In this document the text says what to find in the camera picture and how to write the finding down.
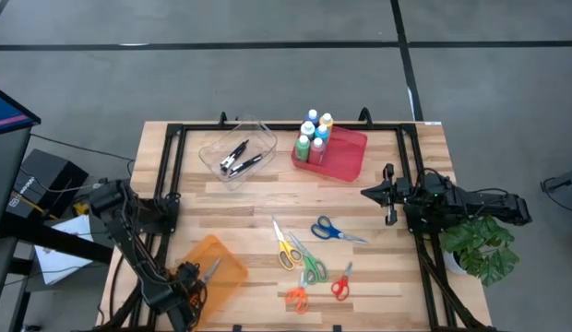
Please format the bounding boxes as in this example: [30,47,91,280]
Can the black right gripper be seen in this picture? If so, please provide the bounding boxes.
[361,163,411,227]

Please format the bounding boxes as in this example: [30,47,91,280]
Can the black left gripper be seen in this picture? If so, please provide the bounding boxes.
[163,261,200,324]

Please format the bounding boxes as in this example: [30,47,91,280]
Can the dark red scissors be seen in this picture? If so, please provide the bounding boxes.
[187,257,222,309]

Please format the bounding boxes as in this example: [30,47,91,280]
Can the blue scissors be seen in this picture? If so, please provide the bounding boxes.
[311,215,369,244]

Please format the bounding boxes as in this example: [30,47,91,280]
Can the pink paint bottle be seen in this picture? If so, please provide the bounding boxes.
[308,136,327,166]

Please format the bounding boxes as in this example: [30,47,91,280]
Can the green paint bottle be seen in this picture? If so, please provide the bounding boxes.
[294,134,312,163]

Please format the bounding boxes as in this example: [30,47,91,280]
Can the bright red scissors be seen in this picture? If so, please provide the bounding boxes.
[330,261,354,302]

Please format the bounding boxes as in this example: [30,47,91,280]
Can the yellow scissors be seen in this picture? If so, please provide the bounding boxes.
[271,215,304,272]

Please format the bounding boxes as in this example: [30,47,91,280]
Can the green scissors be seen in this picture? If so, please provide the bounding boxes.
[288,230,329,285]

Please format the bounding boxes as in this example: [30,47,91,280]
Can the orange scissors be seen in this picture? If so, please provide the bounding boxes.
[285,271,311,315]

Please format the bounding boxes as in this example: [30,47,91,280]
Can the thick black paintbrush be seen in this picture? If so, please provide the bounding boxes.
[220,139,248,167]

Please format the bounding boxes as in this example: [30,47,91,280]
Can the orange translucent plastic bin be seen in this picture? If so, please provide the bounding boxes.
[151,233,249,332]

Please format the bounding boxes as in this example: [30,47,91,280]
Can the red plastic bin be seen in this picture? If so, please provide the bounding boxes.
[290,124,369,184]

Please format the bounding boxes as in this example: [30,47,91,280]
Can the white plant pot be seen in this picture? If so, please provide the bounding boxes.
[444,251,468,277]

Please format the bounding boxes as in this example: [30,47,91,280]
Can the green potted plant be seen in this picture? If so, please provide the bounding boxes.
[440,214,521,288]

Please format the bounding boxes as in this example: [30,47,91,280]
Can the white paper sheet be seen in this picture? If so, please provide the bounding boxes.
[34,214,96,286]

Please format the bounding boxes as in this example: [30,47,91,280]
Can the black desk beam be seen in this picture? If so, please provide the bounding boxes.
[0,212,114,332]

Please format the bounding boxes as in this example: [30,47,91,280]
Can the clear plastic bin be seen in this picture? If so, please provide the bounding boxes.
[197,113,278,192]

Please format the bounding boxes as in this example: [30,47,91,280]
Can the black equipment box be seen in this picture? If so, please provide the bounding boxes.
[6,148,89,219]

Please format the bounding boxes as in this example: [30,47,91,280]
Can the dark grey floor equipment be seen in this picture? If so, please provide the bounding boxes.
[539,165,572,208]

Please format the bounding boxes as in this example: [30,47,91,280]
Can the computer monitor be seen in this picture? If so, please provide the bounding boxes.
[0,84,42,239]

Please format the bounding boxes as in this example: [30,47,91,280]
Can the black floor cable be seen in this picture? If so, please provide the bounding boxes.
[30,132,136,163]
[534,177,572,244]

